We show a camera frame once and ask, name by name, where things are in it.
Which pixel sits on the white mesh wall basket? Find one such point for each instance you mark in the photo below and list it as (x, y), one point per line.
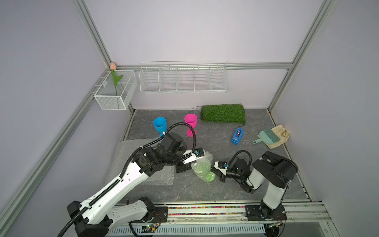
(106, 97)

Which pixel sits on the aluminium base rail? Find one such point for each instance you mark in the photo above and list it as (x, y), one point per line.
(226, 218)

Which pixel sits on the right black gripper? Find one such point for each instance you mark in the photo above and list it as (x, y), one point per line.
(216, 171)

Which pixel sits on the white wire wall rack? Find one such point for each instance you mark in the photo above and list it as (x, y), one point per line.
(184, 77)

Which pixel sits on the green plastic wine glass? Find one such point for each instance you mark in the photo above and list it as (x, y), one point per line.
(202, 170)

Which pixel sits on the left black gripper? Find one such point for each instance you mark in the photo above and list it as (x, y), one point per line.
(184, 167)

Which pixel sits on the green dustpan brush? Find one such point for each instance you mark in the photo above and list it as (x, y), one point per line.
(267, 136)

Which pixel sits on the blue plastic wine glass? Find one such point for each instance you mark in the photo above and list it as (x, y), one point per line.
(160, 124)

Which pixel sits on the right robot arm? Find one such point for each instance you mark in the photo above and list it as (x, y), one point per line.
(277, 170)

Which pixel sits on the blue tape dispenser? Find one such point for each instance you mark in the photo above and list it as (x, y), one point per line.
(237, 136)

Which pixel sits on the artificial tulip flower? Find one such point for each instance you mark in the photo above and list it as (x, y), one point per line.
(116, 78)

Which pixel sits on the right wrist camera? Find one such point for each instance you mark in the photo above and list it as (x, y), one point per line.
(220, 168)

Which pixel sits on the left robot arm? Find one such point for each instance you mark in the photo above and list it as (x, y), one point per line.
(118, 189)

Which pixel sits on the pink plastic wine glass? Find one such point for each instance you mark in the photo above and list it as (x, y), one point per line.
(191, 119)

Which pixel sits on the artificial grass mat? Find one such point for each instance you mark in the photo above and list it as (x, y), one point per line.
(226, 113)

